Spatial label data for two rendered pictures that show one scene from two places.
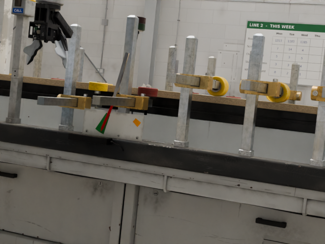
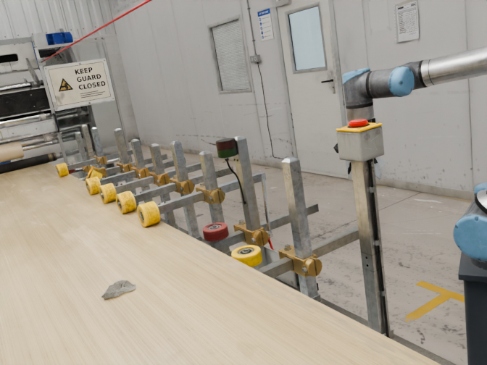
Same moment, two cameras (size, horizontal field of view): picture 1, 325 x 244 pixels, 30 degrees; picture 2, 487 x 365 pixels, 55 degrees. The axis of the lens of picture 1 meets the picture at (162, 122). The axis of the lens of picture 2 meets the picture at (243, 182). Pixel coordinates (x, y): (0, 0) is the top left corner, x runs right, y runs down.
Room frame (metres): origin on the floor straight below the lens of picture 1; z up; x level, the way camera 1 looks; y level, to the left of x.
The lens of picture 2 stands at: (3.48, 1.01, 1.39)
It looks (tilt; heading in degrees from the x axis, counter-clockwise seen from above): 14 degrees down; 217
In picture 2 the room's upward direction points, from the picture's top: 10 degrees counter-clockwise
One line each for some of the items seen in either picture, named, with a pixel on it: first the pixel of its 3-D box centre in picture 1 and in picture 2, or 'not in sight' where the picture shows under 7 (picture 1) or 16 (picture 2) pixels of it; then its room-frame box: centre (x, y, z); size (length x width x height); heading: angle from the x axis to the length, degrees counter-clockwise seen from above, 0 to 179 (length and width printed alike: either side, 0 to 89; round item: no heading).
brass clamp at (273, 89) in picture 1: (259, 87); (182, 185); (2.14, -0.33, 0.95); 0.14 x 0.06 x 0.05; 67
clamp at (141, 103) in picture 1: (130, 101); (250, 234); (2.34, 0.13, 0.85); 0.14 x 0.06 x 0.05; 67
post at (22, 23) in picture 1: (17, 69); (372, 252); (2.54, 0.63, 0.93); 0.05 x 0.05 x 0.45; 67
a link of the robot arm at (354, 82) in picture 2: not in sight; (358, 87); (1.97, 0.40, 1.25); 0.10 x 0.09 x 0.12; 84
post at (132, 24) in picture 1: (126, 78); (250, 209); (2.34, 0.15, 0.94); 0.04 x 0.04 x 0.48; 67
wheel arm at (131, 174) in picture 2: not in sight; (140, 171); (1.94, -0.80, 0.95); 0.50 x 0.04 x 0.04; 157
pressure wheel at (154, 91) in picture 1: (146, 100); (217, 242); (2.44, 0.07, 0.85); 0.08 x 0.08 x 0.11
